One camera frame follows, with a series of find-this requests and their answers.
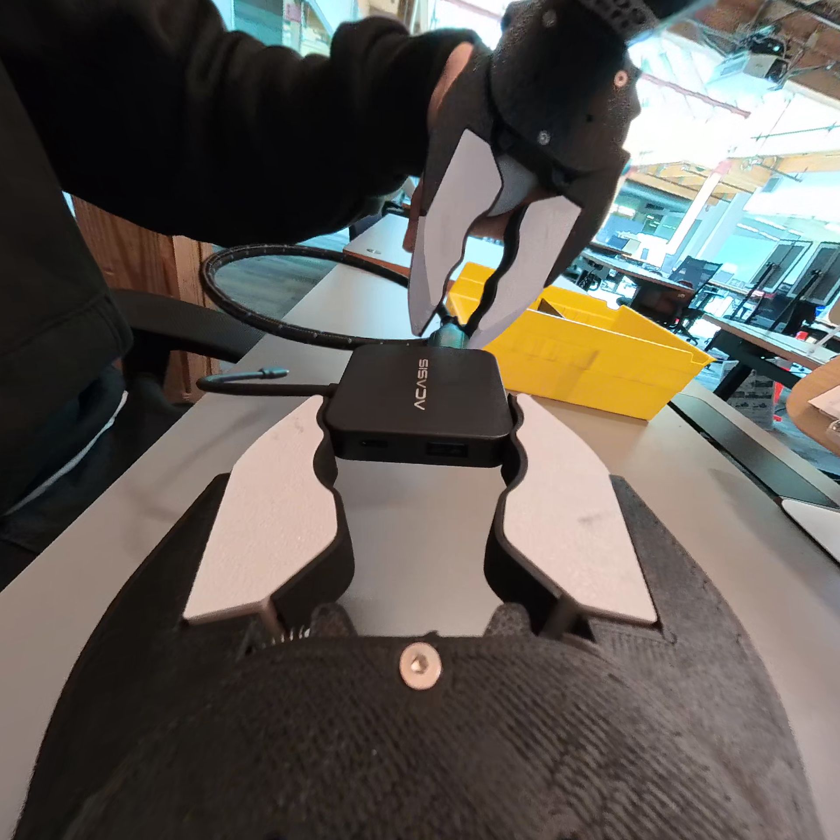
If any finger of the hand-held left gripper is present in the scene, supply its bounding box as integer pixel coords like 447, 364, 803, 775
466, 156, 584, 349
407, 128, 505, 337

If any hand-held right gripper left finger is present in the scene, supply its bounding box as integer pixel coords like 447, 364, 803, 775
182, 394, 357, 639

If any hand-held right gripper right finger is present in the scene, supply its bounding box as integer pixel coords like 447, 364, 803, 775
484, 392, 659, 643

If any thick black braided cable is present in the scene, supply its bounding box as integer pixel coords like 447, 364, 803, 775
200, 244, 475, 352

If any black square USB hub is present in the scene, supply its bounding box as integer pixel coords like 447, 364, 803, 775
319, 346, 514, 468

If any person's left forearm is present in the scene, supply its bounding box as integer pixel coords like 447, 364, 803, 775
66, 0, 490, 250

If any white neighbouring desk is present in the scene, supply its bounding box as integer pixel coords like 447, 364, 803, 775
343, 212, 422, 274

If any person's left hand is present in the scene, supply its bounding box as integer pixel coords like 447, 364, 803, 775
402, 42, 509, 253

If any brown-top table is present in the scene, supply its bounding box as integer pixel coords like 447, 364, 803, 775
581, 239, 697, 311

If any black mesh chair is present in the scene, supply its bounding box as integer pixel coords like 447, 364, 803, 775
661, 256, 724, 343

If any ceiling projector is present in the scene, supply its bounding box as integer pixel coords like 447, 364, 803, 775
712, 36, 793, 88

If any black office chair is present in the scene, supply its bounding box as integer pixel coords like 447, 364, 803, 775
108, 289, 265, 403

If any long grey table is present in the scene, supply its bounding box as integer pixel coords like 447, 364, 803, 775
703, 314, 840, 403

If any white flat board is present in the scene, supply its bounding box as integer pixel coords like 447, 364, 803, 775
781, 497, 840, 567

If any black upright panel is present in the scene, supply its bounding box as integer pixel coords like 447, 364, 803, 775
755, 239, 812, 304
797, 241, 840, 311

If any brown cardboard box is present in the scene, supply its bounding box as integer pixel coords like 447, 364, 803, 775
785, 357, 840, 455

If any wooden cabinet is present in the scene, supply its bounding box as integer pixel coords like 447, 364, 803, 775
71, 196, 219, 403

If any person's body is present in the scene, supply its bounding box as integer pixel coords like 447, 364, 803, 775
0, 59, 198, 592

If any thin black hub cable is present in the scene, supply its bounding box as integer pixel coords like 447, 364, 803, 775
196, 367, 342, 399

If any black desk cable tray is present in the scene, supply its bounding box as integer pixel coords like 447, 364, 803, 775
669, 381, 840, 508

